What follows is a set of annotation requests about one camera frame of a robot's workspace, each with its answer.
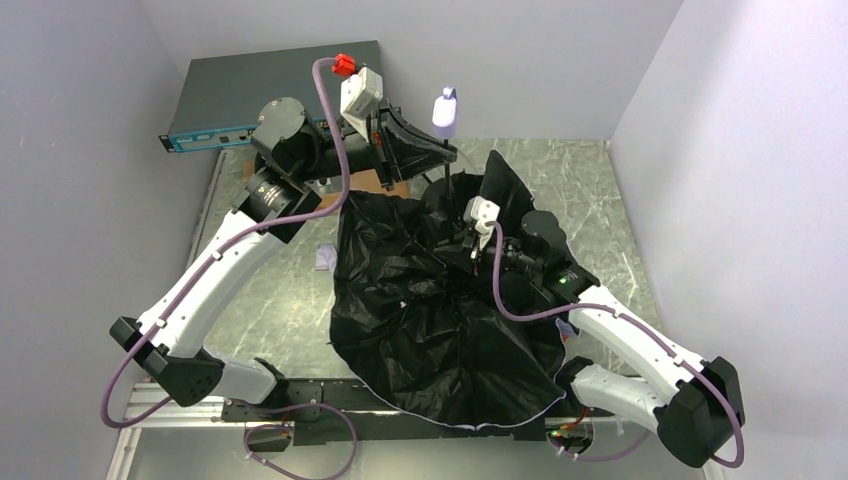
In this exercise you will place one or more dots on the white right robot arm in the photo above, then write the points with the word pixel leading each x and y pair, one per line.
pixel 694 406

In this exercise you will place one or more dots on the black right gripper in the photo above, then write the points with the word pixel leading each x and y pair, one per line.
pixel 486 249

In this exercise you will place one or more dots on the aluminium rail frame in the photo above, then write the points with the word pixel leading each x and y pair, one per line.
pixel 207 413

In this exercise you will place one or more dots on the wooden base board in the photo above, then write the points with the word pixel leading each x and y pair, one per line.
pixel 331 195

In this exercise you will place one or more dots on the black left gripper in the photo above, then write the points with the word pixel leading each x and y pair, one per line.
pixel 386 154

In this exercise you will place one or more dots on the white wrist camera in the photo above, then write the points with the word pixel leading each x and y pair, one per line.
pixel 480 214
pixel 361 93

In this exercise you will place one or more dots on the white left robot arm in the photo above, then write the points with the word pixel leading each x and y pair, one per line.
pixel 294 150

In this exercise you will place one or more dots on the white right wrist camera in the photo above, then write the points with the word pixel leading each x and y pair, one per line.
pixel 480 214

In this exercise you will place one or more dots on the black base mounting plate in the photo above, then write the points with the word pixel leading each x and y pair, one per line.
pixel 302 422

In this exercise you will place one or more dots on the grey network switch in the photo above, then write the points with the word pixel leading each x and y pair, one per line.
pixel 221 98

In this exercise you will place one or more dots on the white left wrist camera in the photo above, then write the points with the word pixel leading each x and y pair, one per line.
pixel 361 93

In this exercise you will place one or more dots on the lilac folding umbrella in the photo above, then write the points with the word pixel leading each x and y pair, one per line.
pixel 432 334

